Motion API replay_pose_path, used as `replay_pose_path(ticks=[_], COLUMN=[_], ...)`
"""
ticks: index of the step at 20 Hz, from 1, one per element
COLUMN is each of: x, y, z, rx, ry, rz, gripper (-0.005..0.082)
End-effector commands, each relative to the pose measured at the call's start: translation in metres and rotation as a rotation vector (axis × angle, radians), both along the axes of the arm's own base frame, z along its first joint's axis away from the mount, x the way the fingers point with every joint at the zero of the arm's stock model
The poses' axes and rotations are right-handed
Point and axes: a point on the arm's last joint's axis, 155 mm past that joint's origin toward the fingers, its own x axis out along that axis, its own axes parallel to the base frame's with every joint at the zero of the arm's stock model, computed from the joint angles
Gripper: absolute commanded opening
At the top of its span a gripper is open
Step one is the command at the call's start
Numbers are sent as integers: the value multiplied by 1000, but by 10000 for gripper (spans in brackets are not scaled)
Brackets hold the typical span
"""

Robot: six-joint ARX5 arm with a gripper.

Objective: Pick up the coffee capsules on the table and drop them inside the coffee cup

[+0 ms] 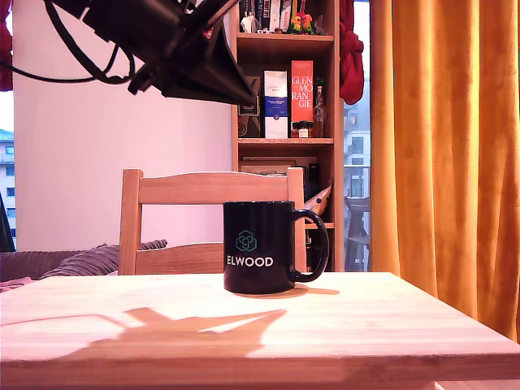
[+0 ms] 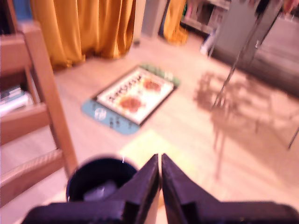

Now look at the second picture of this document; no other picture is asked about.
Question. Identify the grey coffee capsule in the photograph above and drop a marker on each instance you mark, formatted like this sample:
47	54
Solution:
100	192

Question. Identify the dark blue Elwood mug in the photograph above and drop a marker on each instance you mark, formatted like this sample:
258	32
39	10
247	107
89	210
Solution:
98	170

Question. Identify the welcome doormat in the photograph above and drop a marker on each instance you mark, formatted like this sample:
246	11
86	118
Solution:
137	98

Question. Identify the metal clothes drying rack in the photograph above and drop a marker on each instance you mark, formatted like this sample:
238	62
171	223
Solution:
223	86

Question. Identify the white blue bottle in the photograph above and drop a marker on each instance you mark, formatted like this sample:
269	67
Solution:
206	45

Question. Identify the grey drawer unit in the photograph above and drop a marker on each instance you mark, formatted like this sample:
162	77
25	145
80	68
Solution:
280	58

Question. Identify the narrow mustard yellow curtain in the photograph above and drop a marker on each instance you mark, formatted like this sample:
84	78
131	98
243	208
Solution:
174	23

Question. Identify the wooden slat-back chair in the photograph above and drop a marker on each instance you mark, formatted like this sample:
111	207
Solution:
37	58

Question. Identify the wide mustard yellow curtain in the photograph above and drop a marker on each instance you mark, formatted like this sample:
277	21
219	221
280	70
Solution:
93	28

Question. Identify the tall pale grey bin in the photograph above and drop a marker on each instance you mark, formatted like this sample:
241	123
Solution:
153	18

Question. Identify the pale grey cabinet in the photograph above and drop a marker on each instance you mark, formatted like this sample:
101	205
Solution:
238	28

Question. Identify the open white shelf unit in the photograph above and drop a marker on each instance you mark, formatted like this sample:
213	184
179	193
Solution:
201	14

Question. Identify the pink orange hanging garment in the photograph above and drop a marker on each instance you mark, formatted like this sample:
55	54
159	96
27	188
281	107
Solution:
292	4

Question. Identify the tall wooden bookshelf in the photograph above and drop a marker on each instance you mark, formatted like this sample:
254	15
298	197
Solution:
9	18

